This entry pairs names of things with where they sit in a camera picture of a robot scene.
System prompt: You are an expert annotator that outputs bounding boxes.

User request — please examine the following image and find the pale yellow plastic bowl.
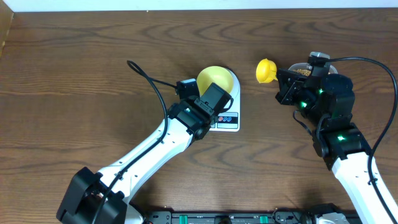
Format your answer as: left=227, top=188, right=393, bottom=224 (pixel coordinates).
left=197, top=66, right=234, bottom=96

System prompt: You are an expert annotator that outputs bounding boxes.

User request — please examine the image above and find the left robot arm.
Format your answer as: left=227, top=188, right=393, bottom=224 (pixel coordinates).
left=56, top=83, right=224, bottom=223

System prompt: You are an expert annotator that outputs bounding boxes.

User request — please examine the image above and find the white digital kitchen scale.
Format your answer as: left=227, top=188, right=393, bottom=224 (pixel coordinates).
left=210, top=68, right=241, bottom=132

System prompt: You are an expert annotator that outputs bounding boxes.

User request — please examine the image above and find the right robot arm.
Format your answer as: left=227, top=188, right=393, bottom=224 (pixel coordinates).
left=276, top=69, right=397, bottom=223

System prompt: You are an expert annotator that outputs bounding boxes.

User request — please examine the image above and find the left black cable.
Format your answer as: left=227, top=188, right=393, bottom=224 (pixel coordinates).
left=91, top=60, right=180, bottom=224

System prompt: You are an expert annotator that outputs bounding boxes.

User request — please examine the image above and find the cardboard panel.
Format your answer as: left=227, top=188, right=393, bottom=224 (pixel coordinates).
left=0, top=0, right=14, bottom=54

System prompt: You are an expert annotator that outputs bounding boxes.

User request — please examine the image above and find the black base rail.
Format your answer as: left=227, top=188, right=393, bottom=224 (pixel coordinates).
left=136, top=203, right=361, bottom=224

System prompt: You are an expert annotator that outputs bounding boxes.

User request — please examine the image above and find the clear plastic container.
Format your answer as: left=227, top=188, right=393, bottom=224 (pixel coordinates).
left=289, top=63, right=338, bottom=74

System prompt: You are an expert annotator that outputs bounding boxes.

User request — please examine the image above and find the yellow measuring scoop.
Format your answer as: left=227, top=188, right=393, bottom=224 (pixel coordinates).
left=256, top=58, right=277, bottom=83

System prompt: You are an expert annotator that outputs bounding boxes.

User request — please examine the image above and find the pile of soybeans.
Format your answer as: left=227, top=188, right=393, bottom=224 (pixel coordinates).
left=293, top=69, right=311, bottom=77

